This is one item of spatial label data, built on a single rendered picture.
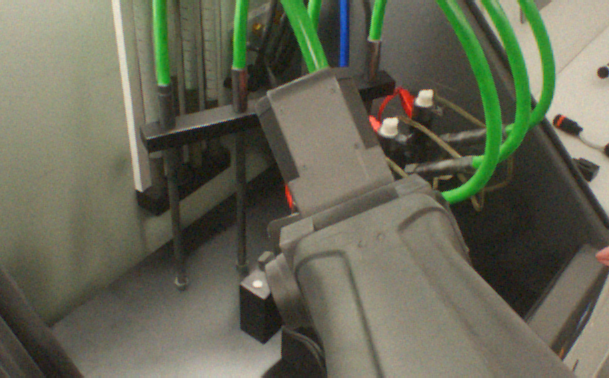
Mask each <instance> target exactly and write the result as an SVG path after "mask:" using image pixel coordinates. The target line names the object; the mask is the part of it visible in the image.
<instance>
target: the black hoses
mask: <svg viewBox="0 0 609 378"><path fill-rule="evenodd" d="M277 3H278V0H271V3H270V8H269V13H268V17H267V22H266V26H265V30H264V34H263V38H262V42H261V45H260V47H259V46H255V45H252V44H251V45H250V46H249V51H253V52H255V53H258V55H256V59H255V62H254V65H252V64H249V65H248V66H247V74H248V75H250V76H249V79H248V78H247V81H248V84H247V96H248V95H249V93H250V92H251V93H255V92H256V91H258V89H259V88H260V87H261V86H262V85H267V84H268V83H269V82H270V83H271V85H272V88H273V89H274V88H276V87H279V85H278V83H277V80H276V77H275V76H280V75H281V74H282V73H283V72H284V71H285V70H286V68H287V69H288V75H287V78H286V82H285V84H286V83H288V82H291V81H293V77H294V68H293V66H292V65H291V63H290V61H291V59H292V58H293V56H294V54H295V51H296V49H297V47H298V45H299V44H298V42H297V39H296V36H295V38H294V40H293V42H292V45H291V47H290V49H289V51H288V53H287V55H286V57H285V59H283V58H284V56H285V54H286V51H287V49H288V47H289V45H290V43H291V40H292V38H293V35H294V31H293V29H292V26H290V28H289V30H288V33H287V35H286V38H285V40H284V43H283V45H282V47H281V49H280V52H279V54H278V56H276V52H277V50H278V47H279V45H280V42H281V39H282V35H283V33H284V30H285V27H286V24H287V21H288V17H287V14H286V12H285V10H284V12H283V15H282V18H281V21H280V24H279V27H278V30H277V33H276V36H275V39H274V42H273V45H272V47H271V50H270V52H269V55H268V57H267V55H266V53H265V52H266V49H267V46H268V42H269V39H270V34H271V30H272V26H273V22H274V18H275V13H276V8H277ZM273 61H274V64H273V66H271V65H272V62H273ZM280 65H281V66H280ZM279 66H280V67H279ZM260 68H263V69H262V72H261V74H260V72H259V70H260ZM278 68H279V69H278ZM267 74H268V75H267ZM255 79H256V82H255V83H254V81H255ZM253 84H254V85H253ZM223 85H224V87H226V88H229V87H230V88H231V89H232V78H230V77H227V78H226V79H225V80H224V83H223Z"/></svg>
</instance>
